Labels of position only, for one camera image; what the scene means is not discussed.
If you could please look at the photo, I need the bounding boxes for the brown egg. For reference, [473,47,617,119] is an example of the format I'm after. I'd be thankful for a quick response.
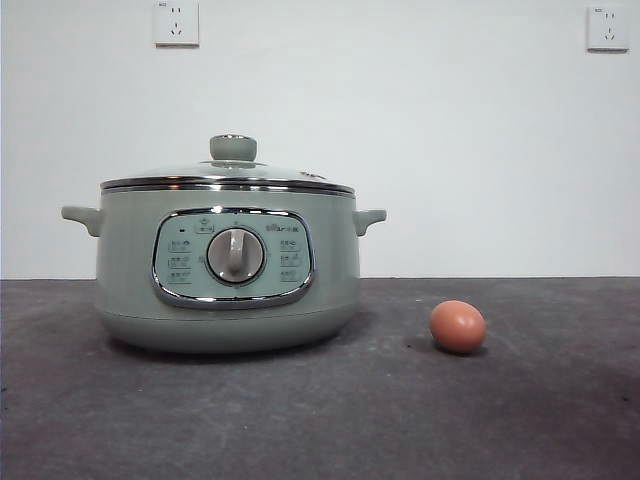
[428,299,488,356]

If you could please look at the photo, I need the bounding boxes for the pale green electric cooking pot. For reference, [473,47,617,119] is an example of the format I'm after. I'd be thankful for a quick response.
[60,187,387,356]

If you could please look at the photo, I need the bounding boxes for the glass lid with green knob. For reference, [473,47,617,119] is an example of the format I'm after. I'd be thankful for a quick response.
[99,133,355,194]

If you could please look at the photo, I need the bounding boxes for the white wall socket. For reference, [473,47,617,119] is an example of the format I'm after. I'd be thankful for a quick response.
[586,5,631,54]
[153,0,201,50]

